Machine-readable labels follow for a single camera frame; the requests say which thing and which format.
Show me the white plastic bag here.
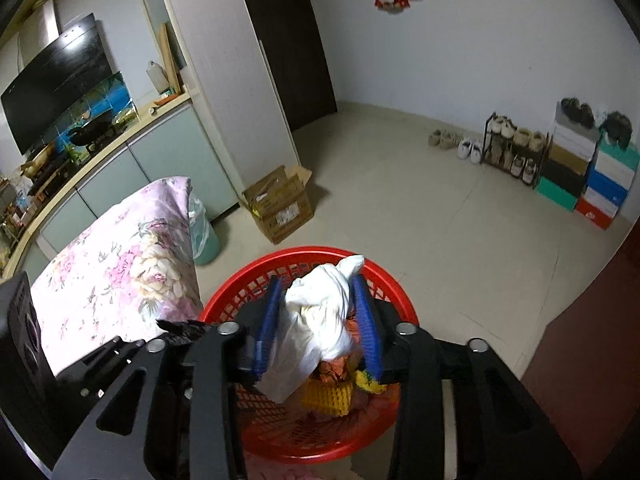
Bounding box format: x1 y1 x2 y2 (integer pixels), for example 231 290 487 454
260 255 367 403

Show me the black range hood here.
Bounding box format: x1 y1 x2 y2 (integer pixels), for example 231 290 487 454
0 12 115 156

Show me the frosted glass partition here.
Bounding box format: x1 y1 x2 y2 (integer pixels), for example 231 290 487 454
132 0 188 96

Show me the row of light shoes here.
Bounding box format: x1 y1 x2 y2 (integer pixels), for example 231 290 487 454
487 116 548 183

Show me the black wok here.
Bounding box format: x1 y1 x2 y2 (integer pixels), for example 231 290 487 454
66 119 113 147

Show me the stack of shoe boxes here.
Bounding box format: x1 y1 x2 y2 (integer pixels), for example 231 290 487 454
535 101 640 231

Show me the wooden cutting board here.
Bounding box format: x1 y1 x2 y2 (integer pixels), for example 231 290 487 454
159 22 182 95

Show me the black shoe rack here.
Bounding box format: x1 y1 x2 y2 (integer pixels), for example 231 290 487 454
482 112 551 187

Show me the blue sea backsplash picture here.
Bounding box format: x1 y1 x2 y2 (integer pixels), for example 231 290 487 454
37 71 138 153

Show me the silver hood duct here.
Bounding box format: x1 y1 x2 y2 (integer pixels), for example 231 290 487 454
20 0 61 68

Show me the dark brown door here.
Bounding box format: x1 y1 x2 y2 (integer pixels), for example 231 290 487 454
232 0 337 132

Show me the brass frying pan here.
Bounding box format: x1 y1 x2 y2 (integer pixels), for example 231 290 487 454
20 146 57 176

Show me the pink floral quilt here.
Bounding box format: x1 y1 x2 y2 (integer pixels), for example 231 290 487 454
31 176 203 378

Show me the yellow plastic mesh piece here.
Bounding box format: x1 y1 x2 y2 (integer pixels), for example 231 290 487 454
300 377 355 417

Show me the green trash bin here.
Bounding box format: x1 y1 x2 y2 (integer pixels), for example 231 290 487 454
187 195 222 267

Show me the brown wooden panel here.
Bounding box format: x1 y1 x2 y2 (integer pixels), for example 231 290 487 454
520 240 640 461

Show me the yellow green scouring sponge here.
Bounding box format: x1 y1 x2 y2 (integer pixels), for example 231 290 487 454
352 370 388 395

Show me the metal spice rack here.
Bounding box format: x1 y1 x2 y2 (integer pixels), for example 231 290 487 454
0 175 31 241

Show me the black wrapper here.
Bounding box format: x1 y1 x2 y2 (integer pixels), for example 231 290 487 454
156 317 207 347

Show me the black gas stove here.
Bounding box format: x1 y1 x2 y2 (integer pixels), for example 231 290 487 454
27 132 126 196

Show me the cardboard box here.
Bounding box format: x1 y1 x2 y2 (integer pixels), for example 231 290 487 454
239 165 315 245

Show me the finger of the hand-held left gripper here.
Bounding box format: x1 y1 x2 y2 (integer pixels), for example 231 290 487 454
80 355 133 401
56 335 148 378

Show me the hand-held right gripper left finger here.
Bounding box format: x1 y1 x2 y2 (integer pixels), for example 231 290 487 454
50 275 283 480

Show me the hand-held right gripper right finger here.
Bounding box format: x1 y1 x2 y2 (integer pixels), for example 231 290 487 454
351 274 583 480

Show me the red plastic basket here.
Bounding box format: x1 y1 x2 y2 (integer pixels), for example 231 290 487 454
197 246 421 465

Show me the translucent plastic jug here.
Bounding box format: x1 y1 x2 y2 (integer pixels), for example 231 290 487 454
146 60 170 95

